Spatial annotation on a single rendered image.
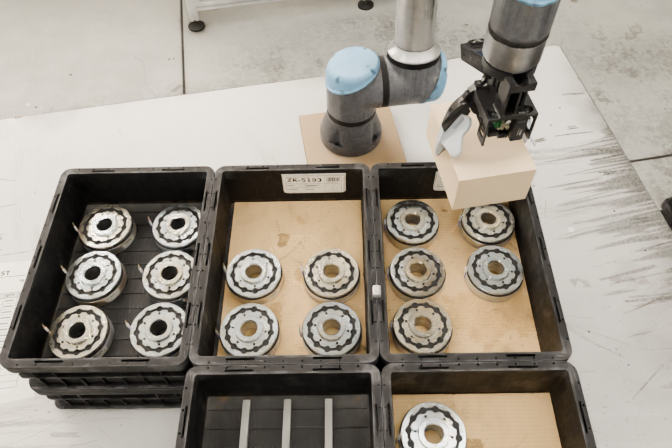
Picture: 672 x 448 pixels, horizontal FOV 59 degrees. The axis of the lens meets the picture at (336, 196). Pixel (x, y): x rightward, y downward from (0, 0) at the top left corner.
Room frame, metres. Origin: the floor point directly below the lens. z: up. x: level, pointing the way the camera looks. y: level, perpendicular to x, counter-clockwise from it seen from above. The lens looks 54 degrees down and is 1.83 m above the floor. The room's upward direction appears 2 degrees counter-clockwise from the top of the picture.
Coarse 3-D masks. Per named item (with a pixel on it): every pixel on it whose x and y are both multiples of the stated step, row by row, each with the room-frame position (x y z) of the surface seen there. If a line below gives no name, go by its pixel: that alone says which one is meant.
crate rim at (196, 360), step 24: (240, 168) 0.74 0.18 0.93; (264, 168) 0.74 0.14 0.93; (288, 168) 0.73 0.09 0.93; (312, 168) 0.73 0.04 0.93; (336, 168) 0.73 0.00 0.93; (360, 168) 0.72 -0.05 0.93; (216, 192) 0.69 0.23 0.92; (216, 216) 0.62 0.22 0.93; (192, 336) 0.39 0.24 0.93; (192, 360) 0.35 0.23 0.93; (216, 360) 0.35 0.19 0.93; (240, 360) 0.35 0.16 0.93; (264, 360) 0.35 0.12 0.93; (288, 360) 0.35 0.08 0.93; (312, 360) 0.35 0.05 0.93; (336, 360) 0.34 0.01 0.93; (360, 360) 0.34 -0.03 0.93
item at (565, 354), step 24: (384, 168) 0.72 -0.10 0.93; (408, 168) 0.72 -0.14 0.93; (432, 168) 0.72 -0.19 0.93; (528, 192) 0.66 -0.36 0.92; (384, 288) 0.47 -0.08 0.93; (552, 288) 0.46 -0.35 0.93; (384, 312) 0.42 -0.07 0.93; (384, 336) 0.38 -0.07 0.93; (384, 360) 0.34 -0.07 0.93; (408, 360) 0.34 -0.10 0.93; (432, 360) 0.34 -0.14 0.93; (456, 360) 0.34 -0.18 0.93; (480, 360) 0.34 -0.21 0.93; (504, 360) 0.34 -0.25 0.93; (528, 360) 0.33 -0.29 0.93; (552, 360) 0.33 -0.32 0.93
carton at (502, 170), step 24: (432, 120) 0.68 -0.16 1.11; (432, 144) 0.66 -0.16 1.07; (480, 144) 0.61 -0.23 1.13; (504, 144) 0.60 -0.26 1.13; (456, 168) 0.56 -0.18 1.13; (480, 168) 0.56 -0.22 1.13; (504, 168) 0.56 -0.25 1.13; (528, 168) 0.56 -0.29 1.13; (456, 192) 0.54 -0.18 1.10; (480, 192) 0.54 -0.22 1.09; (504, 192) 0.55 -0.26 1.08
